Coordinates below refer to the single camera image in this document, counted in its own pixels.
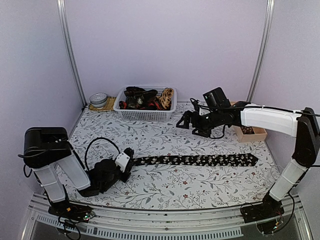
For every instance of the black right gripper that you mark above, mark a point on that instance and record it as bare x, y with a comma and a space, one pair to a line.
187, 116

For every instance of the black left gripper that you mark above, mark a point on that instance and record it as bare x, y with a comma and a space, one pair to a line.
128, 173

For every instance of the black white floral tie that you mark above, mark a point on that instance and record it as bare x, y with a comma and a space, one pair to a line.
229, 160

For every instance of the white plastic basket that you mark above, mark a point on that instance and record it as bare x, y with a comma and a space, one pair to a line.
144, 115

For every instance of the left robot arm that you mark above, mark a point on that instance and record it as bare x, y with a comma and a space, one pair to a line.
48, 147

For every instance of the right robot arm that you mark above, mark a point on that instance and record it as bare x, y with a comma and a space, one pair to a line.
301, 125

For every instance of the yellow beetle print tie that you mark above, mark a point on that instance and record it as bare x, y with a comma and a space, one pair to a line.
166, 98

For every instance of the red navy striped tie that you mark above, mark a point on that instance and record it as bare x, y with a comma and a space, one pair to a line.
133, 105

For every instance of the wooden divided box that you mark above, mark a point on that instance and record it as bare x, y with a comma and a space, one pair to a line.
259, 135

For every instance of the rolled dark tie in box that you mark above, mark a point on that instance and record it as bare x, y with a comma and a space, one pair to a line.
247, 130

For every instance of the dark floral brown tie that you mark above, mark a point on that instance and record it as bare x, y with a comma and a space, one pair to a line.
140, 95

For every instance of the woven bamboo mat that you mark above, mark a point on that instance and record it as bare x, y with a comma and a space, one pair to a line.
109, 106

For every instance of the patterned ceramic bowl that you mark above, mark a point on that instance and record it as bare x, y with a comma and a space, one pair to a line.
98, 100

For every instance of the clear plastic cup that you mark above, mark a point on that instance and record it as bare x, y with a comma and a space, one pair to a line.
273, 175

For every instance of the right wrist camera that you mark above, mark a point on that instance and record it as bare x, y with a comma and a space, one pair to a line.
196, 106

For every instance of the front aluminium rail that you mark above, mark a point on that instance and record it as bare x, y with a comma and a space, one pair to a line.
112, 223

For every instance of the right aluminium frame post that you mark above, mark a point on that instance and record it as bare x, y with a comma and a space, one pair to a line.
268, 18

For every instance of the aluminium frame post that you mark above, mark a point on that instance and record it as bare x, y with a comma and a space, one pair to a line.
268, 18
61, 8

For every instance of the left aluminium frame post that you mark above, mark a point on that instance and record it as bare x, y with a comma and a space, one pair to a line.
61, 8

